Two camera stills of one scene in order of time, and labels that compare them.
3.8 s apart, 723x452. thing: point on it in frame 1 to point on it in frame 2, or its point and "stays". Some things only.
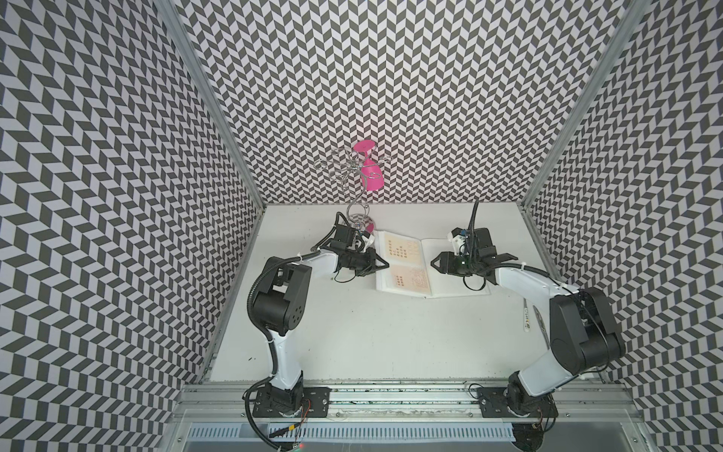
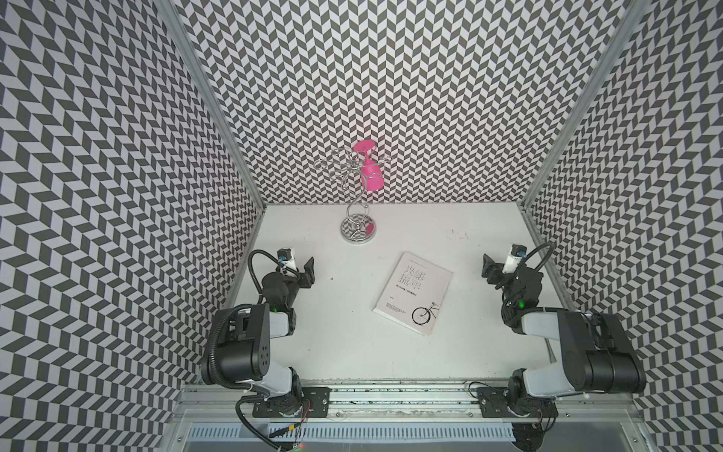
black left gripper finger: [371, 257] to [307, 278]
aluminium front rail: [602, 403] stays
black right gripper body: [463, 264] to [509, 296]
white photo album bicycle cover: [410, 271] to [412, 293]
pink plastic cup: [372, 175] stays
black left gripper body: [357, 260] to [293, 288]
